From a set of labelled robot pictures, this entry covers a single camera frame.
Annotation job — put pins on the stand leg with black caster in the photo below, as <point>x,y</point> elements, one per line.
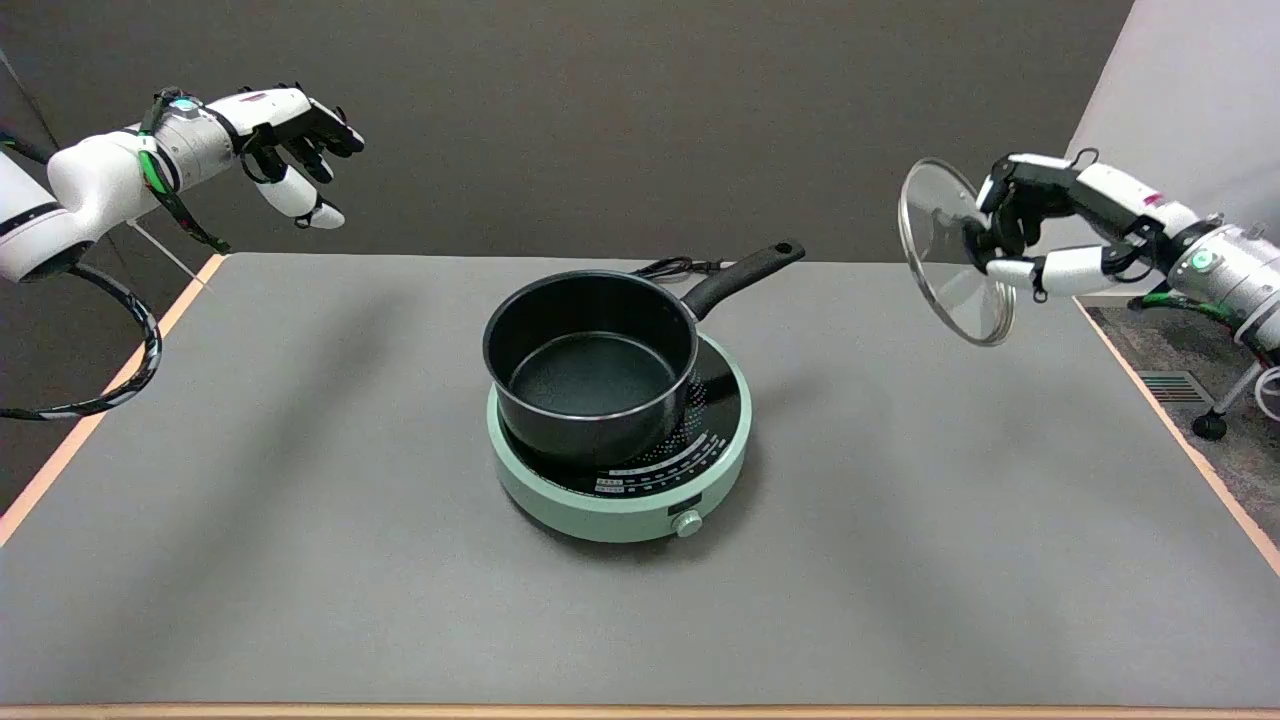
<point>1208,425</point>

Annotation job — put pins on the green round induction cooker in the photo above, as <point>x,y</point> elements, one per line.
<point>600,510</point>

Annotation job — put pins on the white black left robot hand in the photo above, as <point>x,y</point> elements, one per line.
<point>280,110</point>

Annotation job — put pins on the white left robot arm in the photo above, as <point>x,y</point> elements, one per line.
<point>90,185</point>

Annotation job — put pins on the floor vent grille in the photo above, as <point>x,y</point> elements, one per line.
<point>1175,388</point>

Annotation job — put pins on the glass pot lid black knob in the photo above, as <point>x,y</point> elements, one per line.
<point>935,220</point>

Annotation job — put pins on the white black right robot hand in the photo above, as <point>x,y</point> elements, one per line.
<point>1100,195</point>

